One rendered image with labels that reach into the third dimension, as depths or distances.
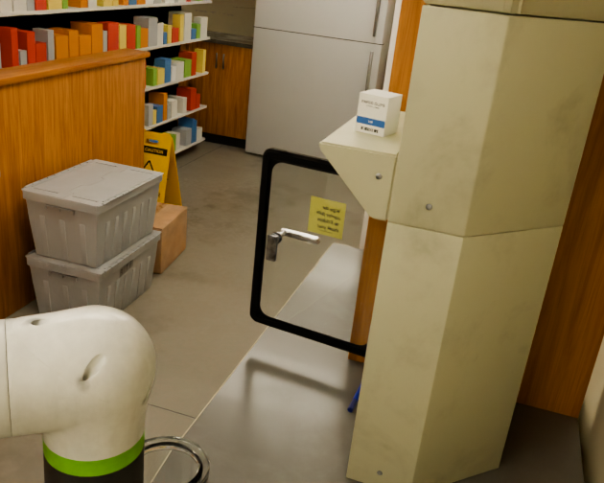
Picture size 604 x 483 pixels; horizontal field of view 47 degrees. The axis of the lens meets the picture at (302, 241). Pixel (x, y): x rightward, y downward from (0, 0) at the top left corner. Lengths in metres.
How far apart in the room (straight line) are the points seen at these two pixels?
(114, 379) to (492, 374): 0.73
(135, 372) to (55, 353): 0.07
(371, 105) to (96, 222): 2.25
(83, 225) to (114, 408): 2.63
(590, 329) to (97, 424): 1.05
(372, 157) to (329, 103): 5.14
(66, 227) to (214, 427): 2.10
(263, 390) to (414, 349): 0.44
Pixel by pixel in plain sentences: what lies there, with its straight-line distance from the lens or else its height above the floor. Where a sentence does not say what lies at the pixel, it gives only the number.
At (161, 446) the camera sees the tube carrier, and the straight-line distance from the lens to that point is 0.93.
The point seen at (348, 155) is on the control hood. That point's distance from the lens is 0.99.
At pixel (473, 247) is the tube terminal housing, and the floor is 1.39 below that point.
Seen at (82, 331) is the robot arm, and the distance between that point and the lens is 0.61.
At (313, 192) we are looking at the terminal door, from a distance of 1.38.
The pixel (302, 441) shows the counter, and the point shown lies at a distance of 1.30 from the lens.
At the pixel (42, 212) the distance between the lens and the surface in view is 3.34.
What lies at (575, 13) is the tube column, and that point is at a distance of 1.02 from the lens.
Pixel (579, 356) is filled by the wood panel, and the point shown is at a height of 1.08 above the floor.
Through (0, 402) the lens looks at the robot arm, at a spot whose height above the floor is 1.40.
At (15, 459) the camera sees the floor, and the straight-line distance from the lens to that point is 2.76.
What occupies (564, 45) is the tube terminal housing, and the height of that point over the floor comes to 1.68.
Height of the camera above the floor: 1.75
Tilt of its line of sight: 22 degrees down
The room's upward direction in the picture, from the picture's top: 6 degrees clockwise
